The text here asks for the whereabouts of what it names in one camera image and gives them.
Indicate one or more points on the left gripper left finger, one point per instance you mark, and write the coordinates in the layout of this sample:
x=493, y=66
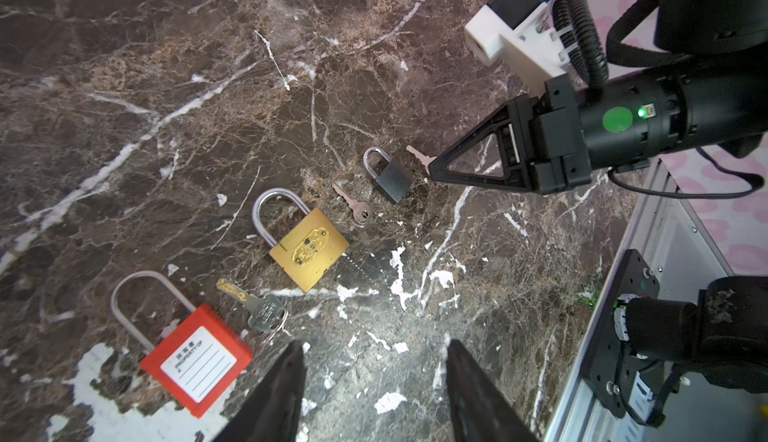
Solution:
x=272, y=411

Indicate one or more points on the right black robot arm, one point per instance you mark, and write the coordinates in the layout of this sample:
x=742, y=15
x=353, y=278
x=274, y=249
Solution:
x=670, y=76

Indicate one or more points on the small brass key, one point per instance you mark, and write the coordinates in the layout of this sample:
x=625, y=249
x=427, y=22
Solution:
x=361, y=211

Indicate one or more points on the red padlock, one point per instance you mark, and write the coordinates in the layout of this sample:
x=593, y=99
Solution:
x=199, y=360

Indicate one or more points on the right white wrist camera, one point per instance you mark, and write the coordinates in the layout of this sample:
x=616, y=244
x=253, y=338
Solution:
x=517, y=32

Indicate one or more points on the small grey metal piece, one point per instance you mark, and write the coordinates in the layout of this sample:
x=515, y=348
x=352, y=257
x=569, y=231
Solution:
x=394, y=181

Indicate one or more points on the brass padlock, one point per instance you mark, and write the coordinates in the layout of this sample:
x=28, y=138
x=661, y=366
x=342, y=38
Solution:
x=310, y=249

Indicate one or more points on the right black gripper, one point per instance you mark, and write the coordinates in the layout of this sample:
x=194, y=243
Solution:
x=527, y=145

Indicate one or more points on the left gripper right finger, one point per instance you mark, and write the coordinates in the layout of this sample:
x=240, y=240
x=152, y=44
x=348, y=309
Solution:
x=479, y=411

